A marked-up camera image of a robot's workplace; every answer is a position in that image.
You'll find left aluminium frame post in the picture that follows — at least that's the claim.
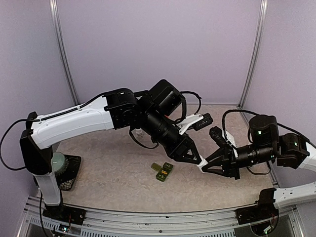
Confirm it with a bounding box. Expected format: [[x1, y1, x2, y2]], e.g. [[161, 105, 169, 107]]
[[49, 0, 80, 105]]

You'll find aluminium frame post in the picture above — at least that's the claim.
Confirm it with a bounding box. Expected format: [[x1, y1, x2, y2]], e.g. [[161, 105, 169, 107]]
[[49, 0, 80, 105], [238, 0, 268, 108]]

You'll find right aluminium frame post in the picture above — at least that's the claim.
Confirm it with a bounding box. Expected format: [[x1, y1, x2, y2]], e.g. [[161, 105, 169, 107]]
[[238, 0, 268, 108]]

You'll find black square tray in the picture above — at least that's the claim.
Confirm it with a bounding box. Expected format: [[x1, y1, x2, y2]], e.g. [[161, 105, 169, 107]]
[[55, 155, 81, 191]]

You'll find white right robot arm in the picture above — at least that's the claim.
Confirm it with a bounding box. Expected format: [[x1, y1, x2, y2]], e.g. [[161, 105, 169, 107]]
[[199, 115, 316, 219]]

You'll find green ceramic bowl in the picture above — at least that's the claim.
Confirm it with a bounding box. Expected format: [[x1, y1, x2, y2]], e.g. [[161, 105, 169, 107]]
[[51, 152, 66, 173]]

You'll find green pill organizer box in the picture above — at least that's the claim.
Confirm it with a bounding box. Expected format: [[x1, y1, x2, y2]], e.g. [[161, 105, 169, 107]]
[[151, 162, 174, 182]]

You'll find front aluminium rail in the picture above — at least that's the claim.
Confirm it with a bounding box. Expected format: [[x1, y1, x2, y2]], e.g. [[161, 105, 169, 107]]
[[24, 197, 303, 237]]

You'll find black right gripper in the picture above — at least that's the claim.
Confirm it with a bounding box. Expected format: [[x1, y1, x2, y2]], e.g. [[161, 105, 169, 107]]
[[201, 144, 276, 180]]

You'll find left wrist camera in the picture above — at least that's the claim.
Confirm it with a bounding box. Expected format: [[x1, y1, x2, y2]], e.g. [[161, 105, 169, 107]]
[[177, 113, 213, 135]]

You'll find small white pill bottle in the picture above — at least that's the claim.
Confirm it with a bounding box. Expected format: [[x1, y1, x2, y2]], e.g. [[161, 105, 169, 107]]
[[135, 128, 143, 136]]

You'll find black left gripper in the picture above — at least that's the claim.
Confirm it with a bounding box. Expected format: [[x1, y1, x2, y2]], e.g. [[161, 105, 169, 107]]
[[142, 109, 203, 166]]

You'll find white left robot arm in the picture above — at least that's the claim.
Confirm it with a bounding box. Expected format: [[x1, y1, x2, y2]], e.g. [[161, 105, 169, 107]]
[[20, 79, 206, 220]]

